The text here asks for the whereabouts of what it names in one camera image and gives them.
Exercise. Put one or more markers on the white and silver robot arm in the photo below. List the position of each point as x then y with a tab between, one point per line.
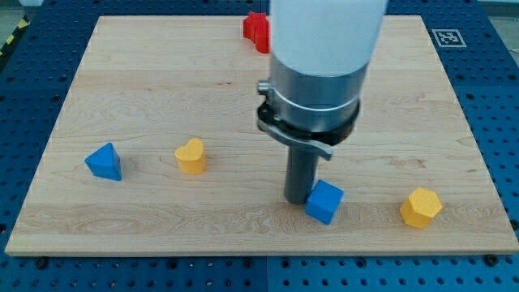
320	52

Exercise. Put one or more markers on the yellow heart block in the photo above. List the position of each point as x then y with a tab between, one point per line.
191	157

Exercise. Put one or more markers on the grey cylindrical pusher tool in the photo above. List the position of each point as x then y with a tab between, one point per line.
300	175

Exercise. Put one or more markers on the blue cube block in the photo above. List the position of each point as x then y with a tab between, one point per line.
323	202

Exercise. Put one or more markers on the light wooden board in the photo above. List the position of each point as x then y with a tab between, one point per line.
149	84

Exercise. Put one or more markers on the red star block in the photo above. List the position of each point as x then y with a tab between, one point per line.
256	28

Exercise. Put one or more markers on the blue triangular prism block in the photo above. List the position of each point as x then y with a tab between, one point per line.
105	163

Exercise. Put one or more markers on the yellow hexagon block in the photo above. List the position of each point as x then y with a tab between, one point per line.
420	208

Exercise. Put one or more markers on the white fiducial marker tag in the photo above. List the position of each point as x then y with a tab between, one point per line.
448	38

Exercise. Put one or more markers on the yellow black hazard tape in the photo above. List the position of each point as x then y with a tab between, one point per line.
15	37

